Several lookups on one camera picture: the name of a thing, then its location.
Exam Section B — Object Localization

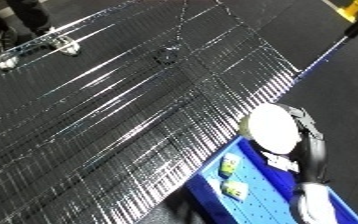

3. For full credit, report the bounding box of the white paper cup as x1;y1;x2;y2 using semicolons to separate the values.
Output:
237;102;306;156

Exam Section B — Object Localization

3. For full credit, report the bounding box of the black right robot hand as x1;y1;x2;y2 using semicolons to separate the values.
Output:
276;103;332;185

